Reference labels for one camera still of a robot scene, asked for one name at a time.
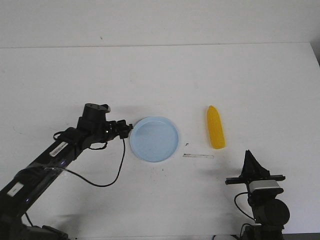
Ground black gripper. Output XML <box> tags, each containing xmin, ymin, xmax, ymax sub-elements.
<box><xmin>104</xmin><ymin>119</ymin><xmax>133</xmax><ymax>139</ymax></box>
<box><xmin>225</xmin><ymin>150</ymin><xmax>286</xmax><ymax>191</ymax></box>

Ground light blue plastic plate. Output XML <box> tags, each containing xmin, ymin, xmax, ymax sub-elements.
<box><xmin>129</xmin><ymin>116</ymin><xmax>180</xmax><ymax>163</ymax></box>

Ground yellow toy corn cob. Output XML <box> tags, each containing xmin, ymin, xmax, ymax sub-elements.
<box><xmin>207</xmin><ymin>105</ymin><xmax>226</xmax><ymax>150</ymax></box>

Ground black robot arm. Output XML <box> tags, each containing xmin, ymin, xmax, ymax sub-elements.
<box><xmin>225</xmin><ymin>150</ymin><xmax>290</xmax><ymax>240</ymax></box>
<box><xmin>0</xmin><ymin>103</ymin><xmax>133</xmax><ymax>240</ymax></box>

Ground strip of clear tape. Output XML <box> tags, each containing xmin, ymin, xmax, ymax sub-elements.
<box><xmin>183</xmin><ymin>153</ymin><xmax>214</xmax><ymax>159</ymax></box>

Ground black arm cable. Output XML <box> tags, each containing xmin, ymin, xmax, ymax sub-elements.
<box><xmin>52</xmin><ymin>129</ymin><xmax>126</xmax><ymax>188</ymax></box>
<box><xmin>234</xmin><ymin>191</ymin><xmax>256</xmax><ymax>221</ymax></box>

